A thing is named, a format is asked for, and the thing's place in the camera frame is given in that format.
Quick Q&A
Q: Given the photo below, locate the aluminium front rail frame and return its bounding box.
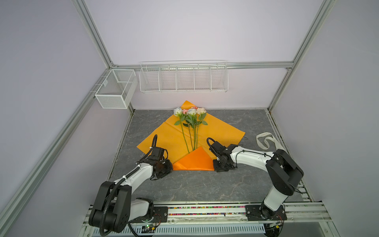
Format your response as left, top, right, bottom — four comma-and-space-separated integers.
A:
78, 201, 341, 237

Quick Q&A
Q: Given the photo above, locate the small white mesh basket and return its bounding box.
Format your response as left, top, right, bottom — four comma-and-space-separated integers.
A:
95, 69, 138, 109

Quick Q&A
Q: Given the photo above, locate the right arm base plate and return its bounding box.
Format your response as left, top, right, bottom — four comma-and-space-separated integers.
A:
245, 204, 287, 221

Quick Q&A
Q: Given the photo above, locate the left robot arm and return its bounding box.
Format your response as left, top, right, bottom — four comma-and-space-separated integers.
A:
89, 135, 173, 237

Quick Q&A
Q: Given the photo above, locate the white fake rose stem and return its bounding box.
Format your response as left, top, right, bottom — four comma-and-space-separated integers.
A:
173, 107, 190, 153

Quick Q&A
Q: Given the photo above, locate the white printed ribbon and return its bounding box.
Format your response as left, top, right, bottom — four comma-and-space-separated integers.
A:
256, 132, 287, 151

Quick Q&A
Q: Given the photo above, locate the orange wrapping paper sheet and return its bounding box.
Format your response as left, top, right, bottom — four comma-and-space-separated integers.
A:
137, 101, 245, 171

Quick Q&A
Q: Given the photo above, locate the cream fake rose stem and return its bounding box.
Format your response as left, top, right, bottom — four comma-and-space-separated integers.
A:
194, 107, 207, 149

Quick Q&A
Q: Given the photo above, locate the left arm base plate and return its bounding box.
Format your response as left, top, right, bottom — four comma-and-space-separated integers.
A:
130, 206, 168, 223

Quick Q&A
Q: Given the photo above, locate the long white wire basket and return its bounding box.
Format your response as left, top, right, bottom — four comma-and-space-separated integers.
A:
139, 60, 229, 93

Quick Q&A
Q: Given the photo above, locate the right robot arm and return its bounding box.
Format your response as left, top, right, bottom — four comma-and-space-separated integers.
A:
207, 137, 304, 220

